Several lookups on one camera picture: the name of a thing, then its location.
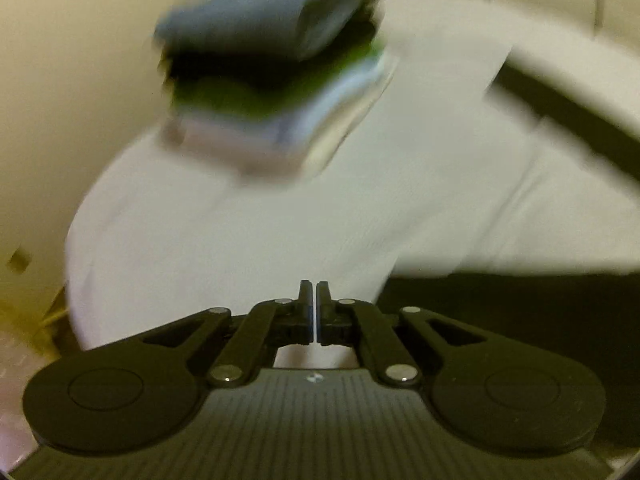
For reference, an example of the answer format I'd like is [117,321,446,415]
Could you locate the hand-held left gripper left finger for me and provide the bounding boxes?
[140,280,316,389]

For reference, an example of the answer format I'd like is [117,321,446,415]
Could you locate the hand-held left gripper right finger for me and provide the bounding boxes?
[316,280,493,389]

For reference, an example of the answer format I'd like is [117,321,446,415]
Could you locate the stack of folded clothes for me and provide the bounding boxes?
[159,57,398,178]

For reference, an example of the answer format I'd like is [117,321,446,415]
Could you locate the white duvet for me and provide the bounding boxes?
[65,0,640,351]

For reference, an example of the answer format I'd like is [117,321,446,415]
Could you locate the black folded cloth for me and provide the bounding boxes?
[162,22,378,98]

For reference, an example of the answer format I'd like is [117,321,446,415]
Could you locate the pink patterned curtain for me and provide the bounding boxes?
[0,327,56,461]

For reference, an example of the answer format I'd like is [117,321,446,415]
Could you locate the blue-grey folded cloth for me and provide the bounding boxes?
[154,0,378,63]

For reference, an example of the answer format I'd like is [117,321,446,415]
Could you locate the olive wall socket panel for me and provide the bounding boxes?
[6,247,33,275]

